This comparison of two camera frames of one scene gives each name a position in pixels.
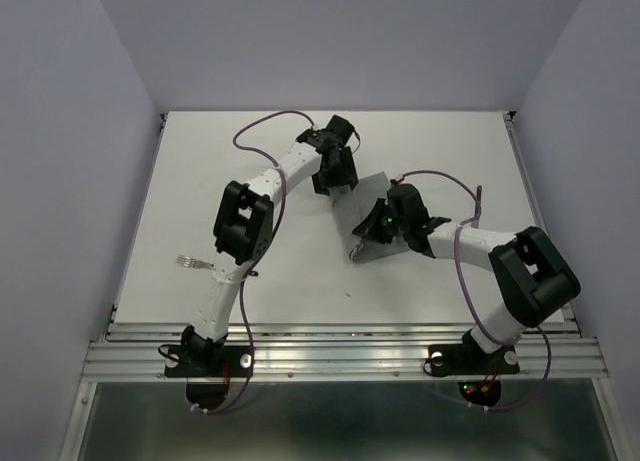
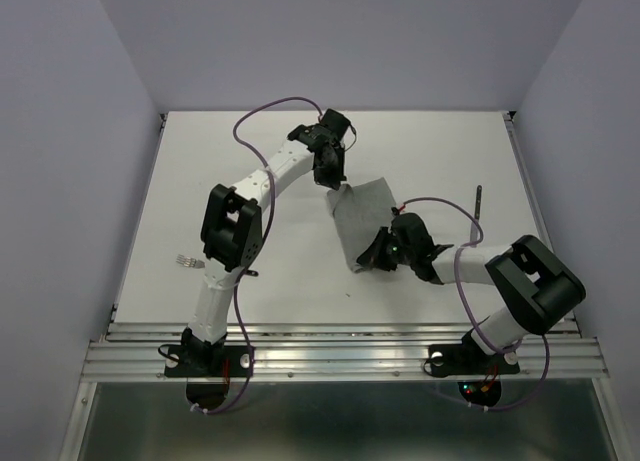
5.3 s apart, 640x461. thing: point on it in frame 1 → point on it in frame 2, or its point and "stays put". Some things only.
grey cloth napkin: (349, 206) stays put
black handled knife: (475, 222) stays put
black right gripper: (369, 226) → (373, 255)
